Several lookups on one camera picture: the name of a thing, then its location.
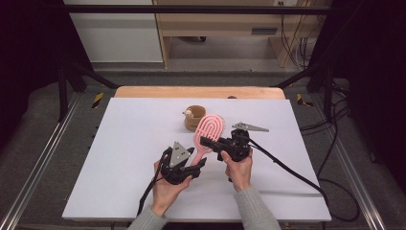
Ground black floor cables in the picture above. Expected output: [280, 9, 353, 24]
[300, 78, 352, 175]

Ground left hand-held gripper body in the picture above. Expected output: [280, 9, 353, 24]
[159, 141, 201, 186]

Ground white cabinet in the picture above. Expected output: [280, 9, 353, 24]
[62, 0, 164, 63]

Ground left hand-held gripper cable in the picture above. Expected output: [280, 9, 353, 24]
[136, 148, 170, 217]

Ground wooden table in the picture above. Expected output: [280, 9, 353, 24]
[114, 85, 286, 100]

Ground person's right hand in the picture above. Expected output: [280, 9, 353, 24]
[220, 150, 254, 193]

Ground cables under desk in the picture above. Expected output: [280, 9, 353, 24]
[280, 13, 320, 70]

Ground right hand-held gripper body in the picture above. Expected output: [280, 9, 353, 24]
[212, 122, 270, 162]

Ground wooden desk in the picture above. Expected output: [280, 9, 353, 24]
[152, 0, 333, 69]

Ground aluminium rail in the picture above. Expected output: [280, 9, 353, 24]
[0, 95, 81, 230]
[310, 92, 388, 230]

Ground yellow black tape marker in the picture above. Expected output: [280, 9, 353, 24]
[91, 92, 105, 109]
[296, 93, 315, 108]

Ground hand-held gripper cable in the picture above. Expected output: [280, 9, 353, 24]
[247, 136, 362, 223]
[136, 148, 170, 217]

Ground person's left hand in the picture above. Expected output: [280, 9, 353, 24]
[151, 159, 194, 219]

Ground right hand-held gripper cable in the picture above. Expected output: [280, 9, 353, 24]
[247, 136, 362, 223]

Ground black metal frame stand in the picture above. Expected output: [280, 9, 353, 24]
[271, 60, 337, 123]
[57, 60, 120, 123]

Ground black horizontal bar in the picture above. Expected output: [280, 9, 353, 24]
[63, 4, 334, 14]

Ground pink hairbrush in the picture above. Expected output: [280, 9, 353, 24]
[190, 113, 227, 167]

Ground brown cup with animal figure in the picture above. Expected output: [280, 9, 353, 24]
[182, 104, 207, 132]

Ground black curtain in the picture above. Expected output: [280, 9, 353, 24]
[0, 0, 94, 145]
[310, 0, 406, 186]

